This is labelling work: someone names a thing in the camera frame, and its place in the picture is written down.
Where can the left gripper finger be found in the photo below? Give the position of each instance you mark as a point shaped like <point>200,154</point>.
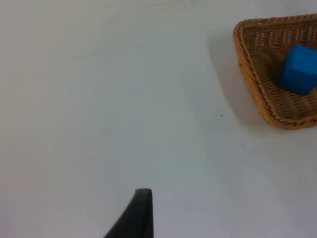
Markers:
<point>138,218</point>

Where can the blue cube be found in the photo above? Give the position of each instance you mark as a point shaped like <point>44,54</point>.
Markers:
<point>298,70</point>

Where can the brown wicker basket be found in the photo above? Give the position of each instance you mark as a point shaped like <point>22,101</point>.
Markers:
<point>270,81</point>

